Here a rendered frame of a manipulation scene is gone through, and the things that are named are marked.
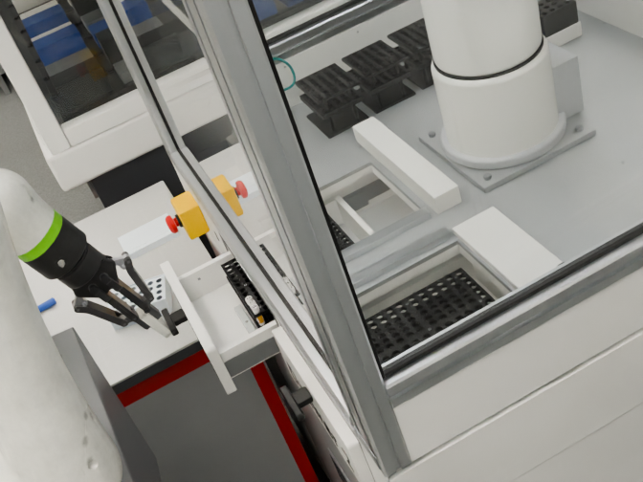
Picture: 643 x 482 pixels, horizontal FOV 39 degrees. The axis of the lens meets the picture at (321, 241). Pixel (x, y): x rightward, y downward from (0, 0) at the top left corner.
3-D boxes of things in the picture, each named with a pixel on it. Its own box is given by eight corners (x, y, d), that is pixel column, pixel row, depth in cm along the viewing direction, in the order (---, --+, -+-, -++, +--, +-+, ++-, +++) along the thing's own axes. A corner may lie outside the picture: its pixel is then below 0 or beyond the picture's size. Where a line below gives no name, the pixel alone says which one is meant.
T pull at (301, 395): (299, 424, 131) (297, 417, 130) (280, 392, 137) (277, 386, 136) (321, 411, 132) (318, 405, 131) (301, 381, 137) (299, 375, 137)
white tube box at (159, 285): (115, 331, 183) (107, 317, 180) (116, 304, 189) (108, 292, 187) (172, 312, 182) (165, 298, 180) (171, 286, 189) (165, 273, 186)
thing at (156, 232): (129, 261, 200) (126, 255, 199) (120, 243, 207) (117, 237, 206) (180, 234, 203) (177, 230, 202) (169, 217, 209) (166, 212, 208)
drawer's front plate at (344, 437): (366, 494, 128) (346, 447, 121) (290, 374, 151) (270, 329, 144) (377, 488, 128) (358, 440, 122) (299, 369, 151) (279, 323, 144)
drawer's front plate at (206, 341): (229, 396, 151) (205, 352, 144) (180, 305, 173) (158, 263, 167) (237, 391, 151) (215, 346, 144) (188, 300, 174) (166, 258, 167)
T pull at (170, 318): (173, 338, 154) (170, 332, 153) (162, 315, 160) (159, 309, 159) (192, 328, 154) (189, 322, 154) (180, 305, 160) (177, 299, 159)
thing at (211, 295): (232, 380, 151) (219, 355, 148) (188, 299, 172) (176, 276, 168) (433, 270, 158) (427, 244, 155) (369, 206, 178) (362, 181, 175)
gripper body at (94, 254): (82, 228, 145) (121, 258, 151) (45, 263, 145) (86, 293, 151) (92, 250, 139) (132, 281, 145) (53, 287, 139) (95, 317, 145)
